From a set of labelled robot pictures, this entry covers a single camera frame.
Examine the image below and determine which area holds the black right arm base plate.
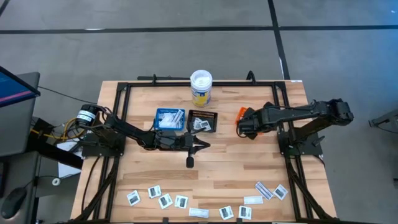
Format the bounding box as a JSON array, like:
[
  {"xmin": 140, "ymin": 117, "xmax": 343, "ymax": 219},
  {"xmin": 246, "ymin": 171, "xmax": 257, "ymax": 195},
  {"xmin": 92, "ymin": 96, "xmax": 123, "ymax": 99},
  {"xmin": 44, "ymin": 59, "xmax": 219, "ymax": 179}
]
[{"xmin": 277, "ymin": 130, "xmax": 324, "ymax": 157}]

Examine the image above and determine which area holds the plain white gauze packet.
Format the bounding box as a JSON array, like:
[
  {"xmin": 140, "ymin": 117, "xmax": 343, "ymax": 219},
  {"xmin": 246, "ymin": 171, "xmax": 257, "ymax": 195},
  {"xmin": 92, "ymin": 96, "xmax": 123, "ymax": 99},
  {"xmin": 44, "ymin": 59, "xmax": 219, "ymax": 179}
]
[
  {"xmin": 188, "ymin": 207, "xmax": 210, "ymax": 218},
  {"xmin": 243, "ymin": 195, "xmax": 264, "ymax": 205}
]

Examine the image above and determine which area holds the blue plastic basket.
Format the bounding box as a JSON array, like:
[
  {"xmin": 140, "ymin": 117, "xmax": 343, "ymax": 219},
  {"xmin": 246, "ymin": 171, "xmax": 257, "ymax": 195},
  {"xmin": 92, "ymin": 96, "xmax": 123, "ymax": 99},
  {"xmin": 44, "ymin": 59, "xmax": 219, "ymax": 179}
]
[{"xmin": 154, "ymin": 108, "xmax": 186, "ymax": 131}]

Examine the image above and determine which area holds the black plastic basket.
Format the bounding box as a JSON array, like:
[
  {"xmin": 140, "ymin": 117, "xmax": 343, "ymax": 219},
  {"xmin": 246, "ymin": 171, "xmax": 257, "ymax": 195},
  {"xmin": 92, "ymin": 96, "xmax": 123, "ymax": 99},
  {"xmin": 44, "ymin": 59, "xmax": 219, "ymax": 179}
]
[{"xmin": 185, "ymin": 109, "xmax": 218, "ymax": 133}]

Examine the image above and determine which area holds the black metal table frame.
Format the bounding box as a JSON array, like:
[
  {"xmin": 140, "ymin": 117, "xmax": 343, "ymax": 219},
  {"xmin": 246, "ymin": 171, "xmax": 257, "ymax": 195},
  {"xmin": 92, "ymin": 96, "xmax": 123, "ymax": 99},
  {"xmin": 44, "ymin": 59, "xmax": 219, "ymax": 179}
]
[{"xmin": 74, "ymin": 74, "xmax": 335, "ymax": 224}]

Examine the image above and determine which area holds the black stand foot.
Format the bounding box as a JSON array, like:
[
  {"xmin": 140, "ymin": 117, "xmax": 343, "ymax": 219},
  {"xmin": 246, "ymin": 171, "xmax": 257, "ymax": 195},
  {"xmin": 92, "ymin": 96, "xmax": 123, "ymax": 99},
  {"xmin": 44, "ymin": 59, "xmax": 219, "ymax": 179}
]
[{"xmin": 368, "ymin": 107, "xmax": 398, "ymax": 128}]

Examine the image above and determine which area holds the disinfecting wipes canister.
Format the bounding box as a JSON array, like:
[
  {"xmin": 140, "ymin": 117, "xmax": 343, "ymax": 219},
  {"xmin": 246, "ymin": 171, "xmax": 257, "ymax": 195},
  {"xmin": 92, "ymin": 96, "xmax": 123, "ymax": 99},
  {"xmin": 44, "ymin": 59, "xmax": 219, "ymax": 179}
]
[{"xmin": 190, "ymin": 69, "xmax": 213, "ymax": 108}]

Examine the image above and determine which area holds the white paper sheet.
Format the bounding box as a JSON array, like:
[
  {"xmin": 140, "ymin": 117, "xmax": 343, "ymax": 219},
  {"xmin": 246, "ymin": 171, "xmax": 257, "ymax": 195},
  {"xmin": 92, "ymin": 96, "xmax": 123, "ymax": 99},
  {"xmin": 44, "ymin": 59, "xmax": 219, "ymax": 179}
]
[{"xmin": 57, "ymin": 141, "xmax": 83, "ymax": 179}]

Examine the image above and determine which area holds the black power cable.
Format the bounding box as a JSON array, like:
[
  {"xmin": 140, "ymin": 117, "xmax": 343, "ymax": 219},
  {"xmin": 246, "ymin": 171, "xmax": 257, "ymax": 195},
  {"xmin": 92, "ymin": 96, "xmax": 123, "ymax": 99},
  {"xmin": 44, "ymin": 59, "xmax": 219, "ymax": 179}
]
[{"xmin": 81, "ymin": 155, "xmax": 102, "ymax": 215}]

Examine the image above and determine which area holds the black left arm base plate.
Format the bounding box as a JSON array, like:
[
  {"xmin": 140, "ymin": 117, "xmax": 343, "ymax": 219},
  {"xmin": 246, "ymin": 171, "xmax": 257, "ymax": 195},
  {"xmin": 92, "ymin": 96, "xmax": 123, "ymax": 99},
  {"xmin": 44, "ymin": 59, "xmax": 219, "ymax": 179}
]
[{"xmin": 81, "ymin": 133, "xmax": 127, "ymax": 158}]

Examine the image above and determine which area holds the black floor cable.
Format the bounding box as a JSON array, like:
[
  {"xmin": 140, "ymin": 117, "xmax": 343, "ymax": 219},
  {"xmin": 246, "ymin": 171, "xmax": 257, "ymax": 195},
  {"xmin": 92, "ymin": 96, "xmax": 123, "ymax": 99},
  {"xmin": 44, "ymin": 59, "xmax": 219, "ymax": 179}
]
[{"xmin": 37, "ymin": 85, "xmax": 98, "ymax": 105}]

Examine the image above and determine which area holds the monitor with purple screen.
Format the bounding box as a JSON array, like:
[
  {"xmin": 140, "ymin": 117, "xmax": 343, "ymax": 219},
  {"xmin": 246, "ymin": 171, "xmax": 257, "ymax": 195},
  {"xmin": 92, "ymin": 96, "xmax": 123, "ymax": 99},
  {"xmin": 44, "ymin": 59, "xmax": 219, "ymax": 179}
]
[{"xmin": 0, "ymin": 72, "xmax": 41, "ymax": 158}]

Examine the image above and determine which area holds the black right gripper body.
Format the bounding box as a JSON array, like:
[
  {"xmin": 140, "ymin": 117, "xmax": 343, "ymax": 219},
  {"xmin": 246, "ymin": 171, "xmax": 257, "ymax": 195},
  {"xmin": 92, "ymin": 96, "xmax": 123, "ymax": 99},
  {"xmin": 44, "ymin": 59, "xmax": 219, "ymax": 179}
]
[{"xmin": 236, "ymin": 113, "xmax": 266, "ymax": 140}]

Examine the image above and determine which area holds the grey low desk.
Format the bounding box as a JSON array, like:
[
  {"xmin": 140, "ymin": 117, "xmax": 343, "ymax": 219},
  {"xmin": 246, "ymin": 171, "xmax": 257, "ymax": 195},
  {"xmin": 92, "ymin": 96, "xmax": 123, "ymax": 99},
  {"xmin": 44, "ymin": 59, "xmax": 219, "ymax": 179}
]
[{"xmin": 0, "ymin": 151, "xmax": 41, "ymax": 224}]

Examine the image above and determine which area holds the computer monitor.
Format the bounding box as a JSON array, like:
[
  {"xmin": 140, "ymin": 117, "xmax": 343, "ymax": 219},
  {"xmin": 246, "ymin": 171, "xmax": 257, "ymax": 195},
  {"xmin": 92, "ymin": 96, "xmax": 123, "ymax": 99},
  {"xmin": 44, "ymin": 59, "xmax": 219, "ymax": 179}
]
[{"xmin": 0, "ymin": 65, "xmax": 41, "ymax": 108}]

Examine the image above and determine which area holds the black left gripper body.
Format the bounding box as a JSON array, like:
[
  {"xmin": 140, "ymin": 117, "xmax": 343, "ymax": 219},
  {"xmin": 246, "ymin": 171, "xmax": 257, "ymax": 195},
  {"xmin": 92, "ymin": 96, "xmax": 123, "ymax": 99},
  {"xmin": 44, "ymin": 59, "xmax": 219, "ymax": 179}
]
[{"xmin": 154, "ymin": 132, "xmax": 196, "ymax": 169}]

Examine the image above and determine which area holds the black metal beam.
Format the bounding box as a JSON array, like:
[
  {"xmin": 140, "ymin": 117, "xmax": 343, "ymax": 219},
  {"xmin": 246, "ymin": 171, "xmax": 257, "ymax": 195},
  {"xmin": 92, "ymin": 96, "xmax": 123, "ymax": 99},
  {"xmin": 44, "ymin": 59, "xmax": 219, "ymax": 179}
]
[{"xmin": 26, "ymin": 117, "xmax": 84, "ymax": 170}]

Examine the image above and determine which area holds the black computer mouse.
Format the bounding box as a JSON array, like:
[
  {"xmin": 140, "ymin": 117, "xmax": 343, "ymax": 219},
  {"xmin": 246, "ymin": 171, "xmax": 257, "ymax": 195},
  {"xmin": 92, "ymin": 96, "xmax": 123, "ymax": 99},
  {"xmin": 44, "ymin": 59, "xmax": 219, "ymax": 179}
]
[{"xmin": 0, "ymin": 186, "xmax": 28, "ymax": 220}]

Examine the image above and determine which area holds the yellow cable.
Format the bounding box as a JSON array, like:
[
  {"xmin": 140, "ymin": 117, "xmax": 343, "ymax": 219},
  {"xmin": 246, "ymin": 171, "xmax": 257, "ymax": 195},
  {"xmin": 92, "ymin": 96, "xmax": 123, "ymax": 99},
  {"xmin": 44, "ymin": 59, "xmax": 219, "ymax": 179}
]
[{"xmin": 30, "ymin": 117, "xmax": 86, "ymax": 141}]

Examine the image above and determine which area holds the orange plastic basket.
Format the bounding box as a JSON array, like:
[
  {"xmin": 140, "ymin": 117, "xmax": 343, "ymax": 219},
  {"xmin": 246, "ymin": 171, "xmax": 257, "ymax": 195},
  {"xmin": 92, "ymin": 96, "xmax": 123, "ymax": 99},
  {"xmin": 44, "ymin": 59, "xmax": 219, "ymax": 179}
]
[{"xmin": 235, "ymin": 106, "xmax": 265, "ymax": 136}]

